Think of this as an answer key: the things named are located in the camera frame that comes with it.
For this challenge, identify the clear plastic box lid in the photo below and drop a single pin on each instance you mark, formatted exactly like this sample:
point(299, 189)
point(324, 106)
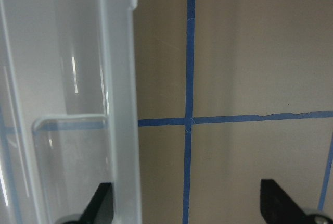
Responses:
point(68, 109)

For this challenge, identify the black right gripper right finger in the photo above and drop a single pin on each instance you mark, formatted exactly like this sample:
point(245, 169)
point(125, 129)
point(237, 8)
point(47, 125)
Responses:
point(278, 207)

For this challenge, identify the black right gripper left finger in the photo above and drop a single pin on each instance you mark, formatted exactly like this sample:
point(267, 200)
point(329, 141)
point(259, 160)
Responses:
point(100, 209)

